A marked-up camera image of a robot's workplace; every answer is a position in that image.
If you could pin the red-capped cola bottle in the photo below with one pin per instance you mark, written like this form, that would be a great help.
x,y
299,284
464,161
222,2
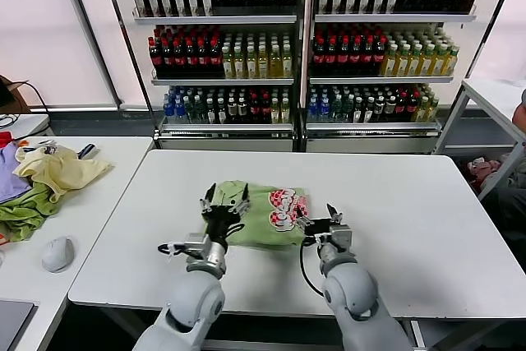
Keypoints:
x,y
380,58
156,60
355,58
190,60
167,60
202,60
178,60
367,58
343,58
318,58
214,60
330,58

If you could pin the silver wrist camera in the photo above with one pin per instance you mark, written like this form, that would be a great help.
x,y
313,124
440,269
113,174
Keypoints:
x,y
196,246
341,238

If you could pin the orange white cloth piece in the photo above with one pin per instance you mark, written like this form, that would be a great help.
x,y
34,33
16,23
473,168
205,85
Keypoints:
x,y
22,145

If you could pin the pale yellow garment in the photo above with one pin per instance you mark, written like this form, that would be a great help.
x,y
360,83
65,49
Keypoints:
x,y
70,172

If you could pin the white metal side table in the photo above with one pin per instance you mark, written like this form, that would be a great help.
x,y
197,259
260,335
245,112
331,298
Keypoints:
x,y
450,121

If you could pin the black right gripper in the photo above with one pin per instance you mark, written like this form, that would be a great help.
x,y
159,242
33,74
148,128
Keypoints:
x,y
316,228

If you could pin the grey beverage display rack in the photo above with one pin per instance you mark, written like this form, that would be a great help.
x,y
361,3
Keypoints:
x,y
390,18
213,19

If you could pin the person's hand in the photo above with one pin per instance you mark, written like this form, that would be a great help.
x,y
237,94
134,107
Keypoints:
x,y
522,116

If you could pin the grey window frame post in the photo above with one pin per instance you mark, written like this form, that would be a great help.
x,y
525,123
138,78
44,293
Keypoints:
x,y
89,30

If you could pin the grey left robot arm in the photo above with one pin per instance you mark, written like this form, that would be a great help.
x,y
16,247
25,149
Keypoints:
x,y
193,297

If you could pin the purple garment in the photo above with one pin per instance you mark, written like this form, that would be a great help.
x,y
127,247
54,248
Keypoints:
x,y
10,178

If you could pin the yellow juice bottle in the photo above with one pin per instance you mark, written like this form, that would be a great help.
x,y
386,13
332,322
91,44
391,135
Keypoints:
x,y
263,64
402,63
439,63
287,64
427,63
239,64
227,64
451,63
414,63
251,64
275,64
390,63

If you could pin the pink white cloth pile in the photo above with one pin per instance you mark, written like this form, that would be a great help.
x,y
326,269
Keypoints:
x,y
483,170

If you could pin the blue white striped cloth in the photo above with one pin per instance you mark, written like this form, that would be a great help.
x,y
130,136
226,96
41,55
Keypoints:
x,y
87,151

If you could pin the crumpled green garment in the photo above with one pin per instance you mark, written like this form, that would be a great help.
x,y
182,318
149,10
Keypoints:
x,y
20,219

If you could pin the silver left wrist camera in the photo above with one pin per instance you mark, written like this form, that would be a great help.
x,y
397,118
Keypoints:
x,y
196,246

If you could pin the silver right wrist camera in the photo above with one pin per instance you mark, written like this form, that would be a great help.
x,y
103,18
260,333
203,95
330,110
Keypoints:
x,y
341,238

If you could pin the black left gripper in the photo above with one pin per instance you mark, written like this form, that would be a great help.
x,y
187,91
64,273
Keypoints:
x,y
222,219

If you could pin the white computer mouse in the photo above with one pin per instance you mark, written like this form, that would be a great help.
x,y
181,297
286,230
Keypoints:
x,y
57,255

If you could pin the red garment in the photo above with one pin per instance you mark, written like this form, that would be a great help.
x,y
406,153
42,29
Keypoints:
x,y
4,139

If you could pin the person's grey clothing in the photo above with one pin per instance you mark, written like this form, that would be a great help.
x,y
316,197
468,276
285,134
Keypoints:
x,y
509,215

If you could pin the grey laptop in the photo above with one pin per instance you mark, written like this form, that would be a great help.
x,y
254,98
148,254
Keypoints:
x,y
14,326

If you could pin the light green T-shirt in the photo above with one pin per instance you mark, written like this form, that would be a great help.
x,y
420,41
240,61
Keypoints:
x,y
263,223

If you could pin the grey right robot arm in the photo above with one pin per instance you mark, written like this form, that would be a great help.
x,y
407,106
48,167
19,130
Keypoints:
x,y
353,289

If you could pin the white printed cloth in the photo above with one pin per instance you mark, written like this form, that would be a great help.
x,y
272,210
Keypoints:
x,y
48,149

